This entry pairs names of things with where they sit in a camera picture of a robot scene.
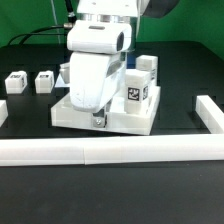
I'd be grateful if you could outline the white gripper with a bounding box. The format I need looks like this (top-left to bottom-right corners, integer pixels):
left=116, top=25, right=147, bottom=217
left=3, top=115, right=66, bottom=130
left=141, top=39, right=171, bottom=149
left=70, top=52, right=126, bottom=128

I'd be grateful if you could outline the white square table top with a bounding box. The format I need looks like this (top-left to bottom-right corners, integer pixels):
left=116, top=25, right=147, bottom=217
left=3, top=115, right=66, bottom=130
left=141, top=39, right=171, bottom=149
left=51, top=87, right=160, bottom=135

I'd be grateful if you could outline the white sheet with tags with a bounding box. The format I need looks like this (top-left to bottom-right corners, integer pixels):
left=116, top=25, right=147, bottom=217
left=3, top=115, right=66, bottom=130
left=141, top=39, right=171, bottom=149
left=54, top=73, right=70, bottom=88

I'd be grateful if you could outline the white U-shaped fence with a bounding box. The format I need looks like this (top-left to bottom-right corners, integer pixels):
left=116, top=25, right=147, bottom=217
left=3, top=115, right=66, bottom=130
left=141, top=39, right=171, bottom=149
left=0, top=95, right=224, bottom=166

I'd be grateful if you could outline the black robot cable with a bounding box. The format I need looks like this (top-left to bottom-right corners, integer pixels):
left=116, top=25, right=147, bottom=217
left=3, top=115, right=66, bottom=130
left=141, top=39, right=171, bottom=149
left=6, top=0, right=78, bottom=47

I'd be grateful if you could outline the thin grey cable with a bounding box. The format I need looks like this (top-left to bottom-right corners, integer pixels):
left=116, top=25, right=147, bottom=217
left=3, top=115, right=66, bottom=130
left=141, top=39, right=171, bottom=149
left=49, top=0, right=62, bottom=45

